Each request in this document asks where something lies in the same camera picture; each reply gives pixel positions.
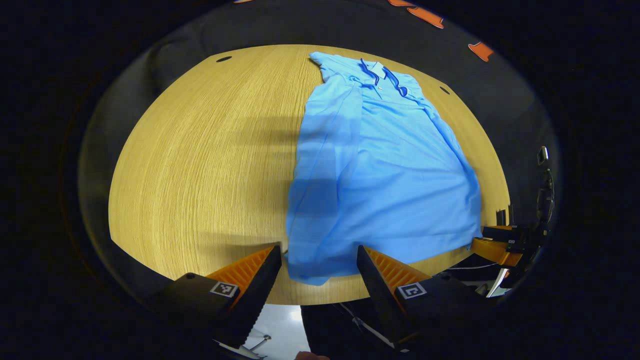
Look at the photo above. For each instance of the grey metal bar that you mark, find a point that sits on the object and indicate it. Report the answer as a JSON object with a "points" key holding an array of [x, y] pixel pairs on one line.
{"points": [[260, 342]]}

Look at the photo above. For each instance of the light blue T-shirt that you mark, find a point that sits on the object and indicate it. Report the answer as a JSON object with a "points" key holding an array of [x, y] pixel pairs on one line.
{"points": [[390, 175]]}

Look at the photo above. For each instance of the black backdrop cloth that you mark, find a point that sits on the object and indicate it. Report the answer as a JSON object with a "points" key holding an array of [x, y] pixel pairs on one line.
{"points": [[280, 25]]}

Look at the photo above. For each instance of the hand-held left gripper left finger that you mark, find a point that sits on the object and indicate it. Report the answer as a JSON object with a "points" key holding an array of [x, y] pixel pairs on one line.
{"points": [[257, 295]]}

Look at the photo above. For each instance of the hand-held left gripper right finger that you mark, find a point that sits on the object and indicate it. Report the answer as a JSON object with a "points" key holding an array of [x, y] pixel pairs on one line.
{"points": [[377, 300]]}

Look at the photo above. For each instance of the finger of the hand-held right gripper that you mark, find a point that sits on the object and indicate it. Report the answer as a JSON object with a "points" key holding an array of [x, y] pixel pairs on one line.
{"points": [[500, 232], [492, 250]]}

